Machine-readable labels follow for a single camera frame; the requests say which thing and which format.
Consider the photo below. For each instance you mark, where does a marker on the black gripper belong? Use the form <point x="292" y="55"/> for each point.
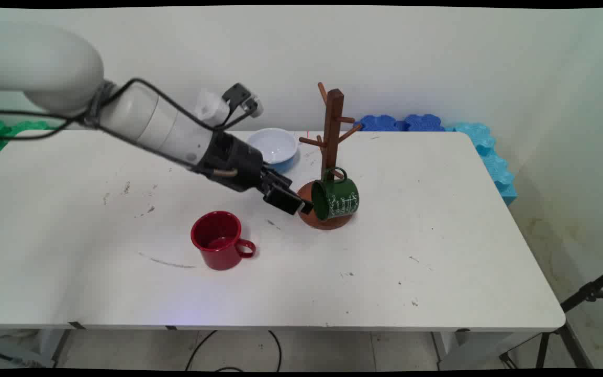
<point x="233" y="159"/>

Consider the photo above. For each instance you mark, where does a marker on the green enamel mug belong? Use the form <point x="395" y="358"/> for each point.
<point x="339" y="199"/>

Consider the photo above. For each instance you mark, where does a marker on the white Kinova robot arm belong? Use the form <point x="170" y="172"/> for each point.
<point x="45" y="63"/>

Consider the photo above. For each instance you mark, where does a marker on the white and blue bowl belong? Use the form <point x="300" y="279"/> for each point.
<point x="272" y="144"/>

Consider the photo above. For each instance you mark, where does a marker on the brown wooden mug tree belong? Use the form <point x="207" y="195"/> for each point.
<point x="333" y="131"/>

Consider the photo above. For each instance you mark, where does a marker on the red enamel mug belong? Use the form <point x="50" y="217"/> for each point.
<point x="218" y="243"/>

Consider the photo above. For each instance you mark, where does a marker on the dark blue foam mat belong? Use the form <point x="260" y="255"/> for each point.
<point x="424" y="123"/>
<point x="380" y="123"/>

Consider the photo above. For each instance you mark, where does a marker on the light blue foam mat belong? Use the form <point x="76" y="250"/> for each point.
<point x="492" y="157"/>

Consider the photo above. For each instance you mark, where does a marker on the black tripod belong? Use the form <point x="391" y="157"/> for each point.
<point x="579" y="298"/>

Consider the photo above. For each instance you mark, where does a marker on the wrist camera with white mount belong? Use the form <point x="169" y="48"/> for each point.
<point x="238" y="99"/>

